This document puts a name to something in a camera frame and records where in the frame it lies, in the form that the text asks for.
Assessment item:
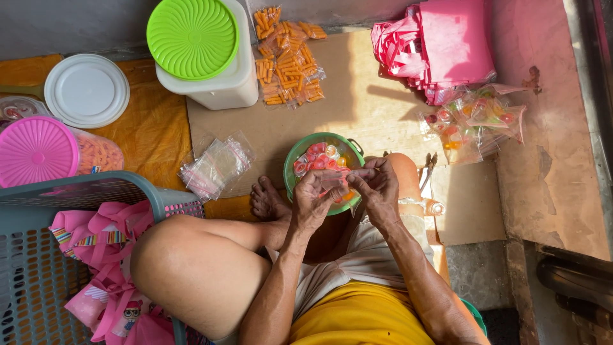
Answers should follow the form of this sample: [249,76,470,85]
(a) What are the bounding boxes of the metal scissors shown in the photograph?
[419,152,439,193]

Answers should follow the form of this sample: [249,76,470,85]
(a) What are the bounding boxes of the person's right leg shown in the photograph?
[363,152,426,219]

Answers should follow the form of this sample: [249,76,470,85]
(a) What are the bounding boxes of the heap of packed jelly bags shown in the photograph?
[417,83,534,166]

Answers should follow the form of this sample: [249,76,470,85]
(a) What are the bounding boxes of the green plastic bowl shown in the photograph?
[283,132,366,217]

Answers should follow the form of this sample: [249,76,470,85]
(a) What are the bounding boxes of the pink round lid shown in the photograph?
[0,116,80,189]

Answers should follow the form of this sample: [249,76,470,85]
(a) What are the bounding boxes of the yellow shirt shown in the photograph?
[289,281,436,345]

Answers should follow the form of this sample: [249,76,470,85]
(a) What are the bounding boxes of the small clear bottle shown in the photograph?
[398,197,446,217]

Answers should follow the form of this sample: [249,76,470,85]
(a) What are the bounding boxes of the person's left hand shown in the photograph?
[291,168,349,232]

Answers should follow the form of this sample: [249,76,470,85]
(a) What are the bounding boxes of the person's bare foot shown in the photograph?
[250,175,294,223]

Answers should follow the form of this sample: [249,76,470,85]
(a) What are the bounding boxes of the orange floor mat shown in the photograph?
[0,54,193,193]

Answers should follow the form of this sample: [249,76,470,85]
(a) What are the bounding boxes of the person's left leg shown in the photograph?
[130,214,294,342]

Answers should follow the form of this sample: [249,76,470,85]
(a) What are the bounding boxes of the brown cardboard sheet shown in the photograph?
[185,28,507,247]

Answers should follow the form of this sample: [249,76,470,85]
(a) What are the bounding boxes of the clear plastic tub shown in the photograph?
[0,96,52,132]

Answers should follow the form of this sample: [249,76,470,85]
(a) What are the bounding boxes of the heap of orange snack packets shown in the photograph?
[252,5,329,110]

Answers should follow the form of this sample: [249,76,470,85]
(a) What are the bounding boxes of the green plastic seat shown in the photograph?
[461,298,488,337]

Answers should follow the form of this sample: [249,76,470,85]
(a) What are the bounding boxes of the green round lid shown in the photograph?
[146,0,240,81]

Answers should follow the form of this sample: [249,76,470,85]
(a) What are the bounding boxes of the teal plastic basket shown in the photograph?
[0,171,206,345]

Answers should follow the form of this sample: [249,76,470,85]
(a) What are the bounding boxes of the white round lid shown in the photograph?
[43,53,130,129]

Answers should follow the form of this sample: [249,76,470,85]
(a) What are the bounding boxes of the beige shorts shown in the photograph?
[266,214,435,323]

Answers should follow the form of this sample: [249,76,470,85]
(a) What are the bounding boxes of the person's leg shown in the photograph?
[130,214,294,342]
[363,152,426,219]

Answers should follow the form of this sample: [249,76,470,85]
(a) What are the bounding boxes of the dark metal object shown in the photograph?
[535,243,613,345]

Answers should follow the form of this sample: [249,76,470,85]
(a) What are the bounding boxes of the white plastic container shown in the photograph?
[155,0,260,111]

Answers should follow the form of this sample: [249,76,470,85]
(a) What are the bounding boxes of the metal door rail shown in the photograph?
[563,0,613,226]

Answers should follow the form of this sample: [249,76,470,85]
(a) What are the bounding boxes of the stack of pink tote bags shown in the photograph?
[370,0,498,106]

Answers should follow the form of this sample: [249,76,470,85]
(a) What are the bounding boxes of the pile of empty zip bags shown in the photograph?
[178,130,257,202]

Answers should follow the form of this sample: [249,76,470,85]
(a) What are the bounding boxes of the heap of colourful jelly cups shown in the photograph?
[293,142,361,203]

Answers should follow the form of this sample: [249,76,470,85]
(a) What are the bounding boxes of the person's right hand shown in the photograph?
[345,157,401,229]

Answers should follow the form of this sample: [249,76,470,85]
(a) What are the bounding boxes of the clear jar of orange snacks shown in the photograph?
[67,127,125,177]

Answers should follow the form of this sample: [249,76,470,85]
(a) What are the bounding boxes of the small clear zip bag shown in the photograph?
[319,169,373,193]

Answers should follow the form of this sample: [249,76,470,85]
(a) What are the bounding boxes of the pink printed bags in basket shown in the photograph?
[49,200,177,345]

